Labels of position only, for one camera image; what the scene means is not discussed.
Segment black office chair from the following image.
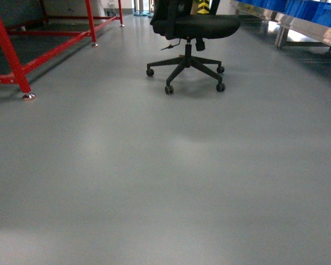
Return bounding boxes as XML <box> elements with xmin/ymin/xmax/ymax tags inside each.
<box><xmin>146</xmin><ymin>1</ymin><xmax>241</xmax><ymax>95</ymax></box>

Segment steel shelf rack with bins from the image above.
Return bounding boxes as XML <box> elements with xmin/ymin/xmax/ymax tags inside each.
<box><xmin>230</xmin><ymin>1</ymin><xmax>331</xmax><ymax>53</ymax></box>

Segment red metal frame table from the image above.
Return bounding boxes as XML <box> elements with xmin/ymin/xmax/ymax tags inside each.
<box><xmin>0</xmin><ymin>1</ymin><xmax>124</xmax><ymax>101</ymax></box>

